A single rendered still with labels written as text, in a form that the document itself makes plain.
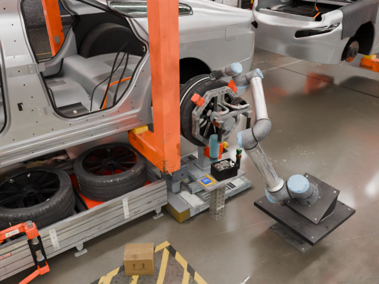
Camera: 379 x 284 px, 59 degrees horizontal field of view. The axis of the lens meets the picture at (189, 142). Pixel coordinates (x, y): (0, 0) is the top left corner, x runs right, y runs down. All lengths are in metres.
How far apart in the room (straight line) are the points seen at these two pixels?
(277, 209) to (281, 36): 3.10
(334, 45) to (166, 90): 3.26
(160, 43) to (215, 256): 1.74
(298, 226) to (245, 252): 0.49
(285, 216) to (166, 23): 1.76
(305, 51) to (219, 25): 2.14
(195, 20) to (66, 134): 1.52
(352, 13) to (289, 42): 0.88
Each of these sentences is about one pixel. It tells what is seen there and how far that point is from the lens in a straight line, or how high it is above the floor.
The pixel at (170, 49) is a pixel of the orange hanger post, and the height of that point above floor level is 1.58.
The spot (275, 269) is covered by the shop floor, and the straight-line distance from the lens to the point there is 2.92.
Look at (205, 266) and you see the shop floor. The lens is 2.86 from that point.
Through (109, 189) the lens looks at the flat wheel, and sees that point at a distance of 2.96.
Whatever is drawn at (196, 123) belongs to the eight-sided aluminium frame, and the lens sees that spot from 2.93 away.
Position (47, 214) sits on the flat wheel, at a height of 0.44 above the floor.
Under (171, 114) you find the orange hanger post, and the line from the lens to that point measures 2.64.
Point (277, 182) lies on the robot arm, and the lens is 2.74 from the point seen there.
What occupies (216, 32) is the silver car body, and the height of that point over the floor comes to 1.49.
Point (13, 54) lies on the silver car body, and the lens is 2.67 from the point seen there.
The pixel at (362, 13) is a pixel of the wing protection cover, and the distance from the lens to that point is 5.50.
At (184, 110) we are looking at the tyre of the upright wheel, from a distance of 2.95.
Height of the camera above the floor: 2.20
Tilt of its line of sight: 30 degrees down
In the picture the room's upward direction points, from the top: straight up
